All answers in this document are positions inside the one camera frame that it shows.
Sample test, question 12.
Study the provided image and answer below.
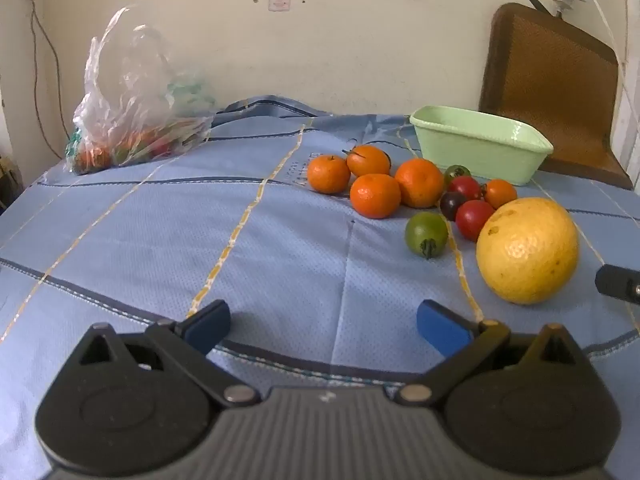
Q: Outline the dark wall cable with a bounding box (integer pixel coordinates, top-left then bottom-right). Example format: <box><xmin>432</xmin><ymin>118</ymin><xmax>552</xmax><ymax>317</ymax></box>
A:
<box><xmin>24</xmin><ymin>0</ymin><xmax>71</xmax><ymax>141</ymax></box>

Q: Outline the red tomato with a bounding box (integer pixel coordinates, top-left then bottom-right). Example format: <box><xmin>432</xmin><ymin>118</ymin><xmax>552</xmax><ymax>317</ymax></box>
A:
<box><xmin>447</xmin><ymin>176</ymin><xmax>483</xmax><ymax>202</ymax></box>
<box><xmin>455</xmin><ymin>200</ymin><xmax>496</xmax><ymax>242</ymax></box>

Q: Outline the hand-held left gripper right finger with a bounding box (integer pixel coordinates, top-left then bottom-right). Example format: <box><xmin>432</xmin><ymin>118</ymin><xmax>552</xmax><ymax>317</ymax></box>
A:
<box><xmin>397</xmin><ymin>299</ymin><xmax>588</xmax><ymax>406</ymax></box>

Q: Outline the clear plastic bag of produce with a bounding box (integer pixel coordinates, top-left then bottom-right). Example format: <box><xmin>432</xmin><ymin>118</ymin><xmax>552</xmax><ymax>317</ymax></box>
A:
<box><xmin>65</xmin><ymin>6</ymin><xmax>217</xmax><ymax>176</ymax></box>

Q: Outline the blue striped bedsheet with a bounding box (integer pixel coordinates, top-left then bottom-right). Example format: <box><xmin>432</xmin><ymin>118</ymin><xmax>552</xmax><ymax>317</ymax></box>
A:
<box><xmin>0</xmin><ymin>94</ymin><xmax>640</xmax><ymax>480</ymax></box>

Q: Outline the yellow grapefruit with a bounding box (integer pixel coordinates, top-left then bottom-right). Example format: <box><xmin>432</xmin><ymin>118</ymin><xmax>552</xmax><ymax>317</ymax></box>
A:
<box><xmin>475</xmin><ymin>197</ymin><xmax>580</xmax><ymax>306</ymax></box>

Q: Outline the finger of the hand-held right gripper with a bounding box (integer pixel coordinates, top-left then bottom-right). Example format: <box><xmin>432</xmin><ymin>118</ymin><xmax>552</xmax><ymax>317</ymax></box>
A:
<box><xmin>595</xmin><ymin>264</ymin><xmax>640</xmax><ymax>306</ymax></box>

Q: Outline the small green-red tomato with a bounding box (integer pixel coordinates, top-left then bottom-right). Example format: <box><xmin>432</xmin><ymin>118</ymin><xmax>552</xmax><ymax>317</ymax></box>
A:
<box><xmin>444</xmin><ymin>164</ymin><xmax>472</xmax><ymax>186</ymax></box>

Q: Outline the dark purple tomato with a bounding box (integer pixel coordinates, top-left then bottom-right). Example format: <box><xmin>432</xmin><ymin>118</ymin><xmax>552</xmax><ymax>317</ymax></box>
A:
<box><xmin>439</xmin><ymin>191</ymin><xmax>467</xmax><ymax>222</ymax></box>

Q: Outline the orange mandarin with stem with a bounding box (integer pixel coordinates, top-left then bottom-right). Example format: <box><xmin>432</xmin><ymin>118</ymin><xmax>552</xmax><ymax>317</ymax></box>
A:
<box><xmin>342</xmin><ymin>145</ymin><xmax>391</xmax><ymax>178</ymax></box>

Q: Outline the white door frame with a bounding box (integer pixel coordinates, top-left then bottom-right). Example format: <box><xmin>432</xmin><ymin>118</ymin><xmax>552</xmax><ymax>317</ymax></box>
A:
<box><xmin>610</xmin><ymin>0</ymin><xmax>640</xmax><ymax>186</ymax></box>

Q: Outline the light green plastic basket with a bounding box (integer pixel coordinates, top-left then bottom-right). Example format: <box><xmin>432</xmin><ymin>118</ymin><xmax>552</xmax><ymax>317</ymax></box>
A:
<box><xmin>410</xmin><ymin>105</ymin><xmax>555</xmax><ymax>187</ymax></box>

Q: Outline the green tomato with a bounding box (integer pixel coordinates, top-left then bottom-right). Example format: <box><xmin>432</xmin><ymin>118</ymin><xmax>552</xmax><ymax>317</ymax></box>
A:
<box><xmin>404</xmin><ymin>212</ymin><xmax>449</xmax><ymax>260</ymax></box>

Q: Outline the orange tomato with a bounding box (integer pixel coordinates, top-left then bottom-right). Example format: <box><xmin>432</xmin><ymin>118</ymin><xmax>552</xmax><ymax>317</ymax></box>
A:
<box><xmin>482</xmin><ymin>179</ymin><xmax>518</xmax><ymax>210</ymax></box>

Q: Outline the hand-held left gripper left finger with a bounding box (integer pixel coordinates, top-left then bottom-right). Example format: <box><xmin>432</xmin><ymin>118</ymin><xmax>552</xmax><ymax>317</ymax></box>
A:
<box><xmin>75</xmin><ymin>299</ymin><xmax>261</xmax><ymax>408</ymax></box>

